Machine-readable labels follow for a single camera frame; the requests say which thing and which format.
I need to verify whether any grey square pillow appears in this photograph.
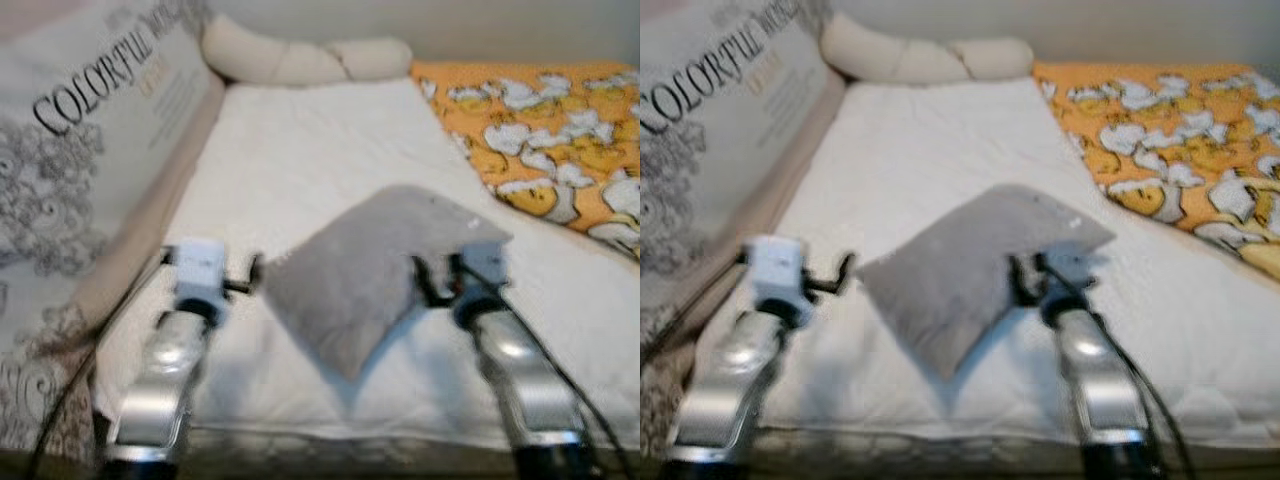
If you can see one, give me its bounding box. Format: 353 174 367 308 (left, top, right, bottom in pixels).
858 184 1116 381
262 184 514 381

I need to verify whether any orange cartoon egg duvet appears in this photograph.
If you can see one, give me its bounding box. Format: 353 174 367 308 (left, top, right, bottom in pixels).
410 60 641 261
1032 60 1280 283

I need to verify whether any white quilted mattress pad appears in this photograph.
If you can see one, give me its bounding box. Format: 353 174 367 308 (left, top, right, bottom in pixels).
700 78 1280 446
95 78 641 446

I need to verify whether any grey mattress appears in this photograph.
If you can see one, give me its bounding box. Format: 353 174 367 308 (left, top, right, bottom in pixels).
95 425 641 476
750 425 1280 473

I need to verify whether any printed grey fabric bed panel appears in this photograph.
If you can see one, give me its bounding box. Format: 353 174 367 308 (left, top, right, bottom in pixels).
0 0 226 466
640 0 846 476

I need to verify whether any beige bolster pillow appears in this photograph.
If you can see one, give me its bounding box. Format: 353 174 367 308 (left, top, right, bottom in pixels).
820 12 1036 87
200 12 414 87

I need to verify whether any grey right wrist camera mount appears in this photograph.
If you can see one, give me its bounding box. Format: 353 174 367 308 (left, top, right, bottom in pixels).
455 243 509 301
1042 245 1101 301

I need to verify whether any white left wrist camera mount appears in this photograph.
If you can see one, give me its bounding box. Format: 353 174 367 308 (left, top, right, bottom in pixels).
745 236 809 306
165 238 229 306

